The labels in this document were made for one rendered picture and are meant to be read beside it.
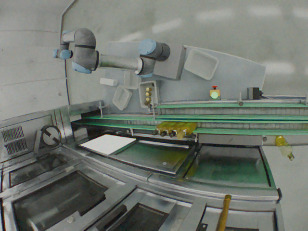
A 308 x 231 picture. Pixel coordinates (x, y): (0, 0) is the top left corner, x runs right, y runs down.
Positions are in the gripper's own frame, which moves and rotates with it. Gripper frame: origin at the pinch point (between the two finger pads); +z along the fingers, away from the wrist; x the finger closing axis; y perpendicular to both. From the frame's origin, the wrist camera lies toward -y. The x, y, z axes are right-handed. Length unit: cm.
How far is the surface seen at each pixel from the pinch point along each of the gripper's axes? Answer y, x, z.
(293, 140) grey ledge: -174, 21, 22
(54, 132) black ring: 6, 71, -35
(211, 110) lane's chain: -109, 23, 22
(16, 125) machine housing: 13, 58, -71
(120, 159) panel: -73, 57, -22
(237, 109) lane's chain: -124, 16, 22
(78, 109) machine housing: 12, 57, -3
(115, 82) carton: -7.8, 25.3, 30.5
